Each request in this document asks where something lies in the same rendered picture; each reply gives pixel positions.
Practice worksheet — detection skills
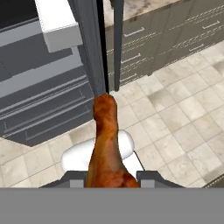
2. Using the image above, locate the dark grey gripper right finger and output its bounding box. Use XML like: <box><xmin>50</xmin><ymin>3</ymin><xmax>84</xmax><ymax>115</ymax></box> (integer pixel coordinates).
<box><xmin>136</xmin><ymin>170</ymin><xmax>186</xmax><ymax>189</ymax></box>

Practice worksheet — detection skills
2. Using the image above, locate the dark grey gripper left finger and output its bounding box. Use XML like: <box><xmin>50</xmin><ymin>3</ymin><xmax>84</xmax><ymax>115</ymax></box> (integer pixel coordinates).
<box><xmin>38</xmin><ymin>171</ymin><xmax>90</xmax><ymax>189</ymax></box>

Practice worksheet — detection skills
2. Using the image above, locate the brown chicken drumstick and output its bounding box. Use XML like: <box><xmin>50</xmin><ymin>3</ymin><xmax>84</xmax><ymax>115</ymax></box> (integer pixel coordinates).
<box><xmin>85</xmin><ymin>93</ymin><xmax>141</xmax><ymax>189</ymax></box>

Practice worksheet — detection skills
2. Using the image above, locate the dark grey open fridge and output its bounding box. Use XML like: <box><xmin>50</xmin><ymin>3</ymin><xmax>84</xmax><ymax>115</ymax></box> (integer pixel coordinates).
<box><xmin>0</xmin><ymin>0</ymin><xmax>108</xmax><ymax>148</ymax></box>

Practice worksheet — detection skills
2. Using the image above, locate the dark grey fridge door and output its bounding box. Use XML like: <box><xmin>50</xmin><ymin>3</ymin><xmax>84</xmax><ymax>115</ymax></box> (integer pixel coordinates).
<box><xmin>113</xmin><ymin>0</ymin><xmax>125</xmax><ymax>93</ymax></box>

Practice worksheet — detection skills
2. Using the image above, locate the white rounded object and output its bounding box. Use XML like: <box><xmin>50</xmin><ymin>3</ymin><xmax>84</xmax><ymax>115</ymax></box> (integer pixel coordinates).
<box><xmin>60</xmin><ymin>129</ymin><xmax>145</xmax><ymax>179</ymax></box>

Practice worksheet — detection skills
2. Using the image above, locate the taupe cabinet corner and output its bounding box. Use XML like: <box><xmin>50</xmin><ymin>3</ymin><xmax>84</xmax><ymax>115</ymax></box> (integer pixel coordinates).
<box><xmin>203</xmin><ymin>172</ymin><xmax>224</xmax><ymax>189</ymax></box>

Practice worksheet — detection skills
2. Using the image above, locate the taupe cabinet run with drawers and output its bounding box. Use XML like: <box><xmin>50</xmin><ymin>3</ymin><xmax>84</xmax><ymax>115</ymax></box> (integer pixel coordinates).
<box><xmin>104</xmin><ymin>0</ymin><xmax>224</xmax><ymax>88</ymax></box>

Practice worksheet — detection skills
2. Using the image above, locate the white box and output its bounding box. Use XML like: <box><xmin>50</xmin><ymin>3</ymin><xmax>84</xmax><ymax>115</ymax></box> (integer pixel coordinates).
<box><xmin>33</xmin><ymin>0</ymin><xmax>84</xmax><ymax>54</ymax></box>

